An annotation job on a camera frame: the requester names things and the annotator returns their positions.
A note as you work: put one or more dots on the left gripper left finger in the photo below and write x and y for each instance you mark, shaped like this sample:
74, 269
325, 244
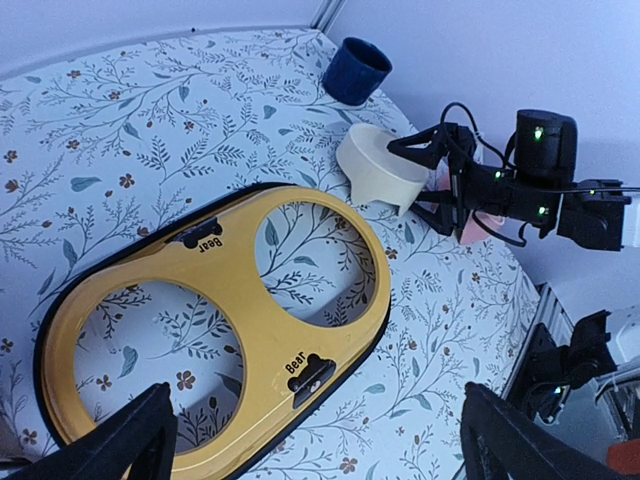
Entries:
137, 442

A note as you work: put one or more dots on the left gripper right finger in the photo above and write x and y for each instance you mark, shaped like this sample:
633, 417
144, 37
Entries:
500, 442

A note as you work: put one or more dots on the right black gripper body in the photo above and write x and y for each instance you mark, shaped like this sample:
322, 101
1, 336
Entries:
461, 146

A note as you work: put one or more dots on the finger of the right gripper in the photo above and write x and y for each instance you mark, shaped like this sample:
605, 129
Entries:
438, 210
425, 148

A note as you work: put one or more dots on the cream pet bowl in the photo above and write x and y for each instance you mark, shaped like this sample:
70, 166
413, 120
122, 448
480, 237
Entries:
375, 174

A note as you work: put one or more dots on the yellow pet bowl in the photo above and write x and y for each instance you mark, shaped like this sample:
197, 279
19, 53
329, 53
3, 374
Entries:
233, 323

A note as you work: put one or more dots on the pink pet bowl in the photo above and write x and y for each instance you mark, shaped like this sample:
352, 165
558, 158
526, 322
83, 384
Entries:
472, 231

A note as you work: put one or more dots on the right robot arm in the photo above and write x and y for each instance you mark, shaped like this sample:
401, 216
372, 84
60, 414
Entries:
531, 181

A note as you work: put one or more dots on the dark blue mug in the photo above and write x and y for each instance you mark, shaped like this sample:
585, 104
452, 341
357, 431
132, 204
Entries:
356, 70

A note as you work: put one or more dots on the right aluminium frame post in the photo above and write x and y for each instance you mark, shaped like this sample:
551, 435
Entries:
326, 15

